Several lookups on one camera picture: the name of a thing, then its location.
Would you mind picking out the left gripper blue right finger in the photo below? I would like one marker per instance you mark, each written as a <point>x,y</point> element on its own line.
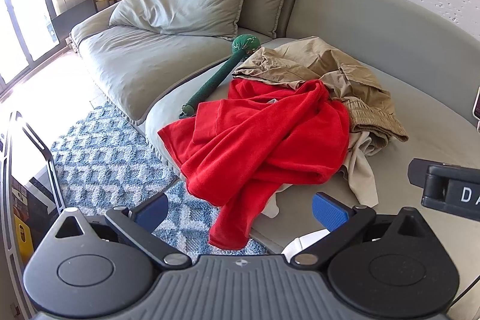
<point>329,212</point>

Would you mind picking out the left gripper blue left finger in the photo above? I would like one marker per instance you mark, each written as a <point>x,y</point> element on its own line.
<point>150,213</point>

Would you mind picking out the red shirt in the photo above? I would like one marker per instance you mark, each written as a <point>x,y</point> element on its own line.
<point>236,152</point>

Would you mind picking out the khaki jacket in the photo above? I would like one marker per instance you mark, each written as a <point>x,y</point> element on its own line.
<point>370,106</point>

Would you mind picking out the blue white patterned rug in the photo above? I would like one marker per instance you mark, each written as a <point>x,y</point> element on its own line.
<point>103,161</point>

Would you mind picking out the smartphone in white case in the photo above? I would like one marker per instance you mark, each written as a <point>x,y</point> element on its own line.
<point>476,106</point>

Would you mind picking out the grey sofa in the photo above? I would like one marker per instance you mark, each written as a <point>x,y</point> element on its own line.
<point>405,76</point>

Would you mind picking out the green massage hammer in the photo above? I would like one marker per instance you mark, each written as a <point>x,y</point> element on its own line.
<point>243,47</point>

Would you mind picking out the black metal frame stand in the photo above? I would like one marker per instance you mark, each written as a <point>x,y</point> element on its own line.
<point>30,203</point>

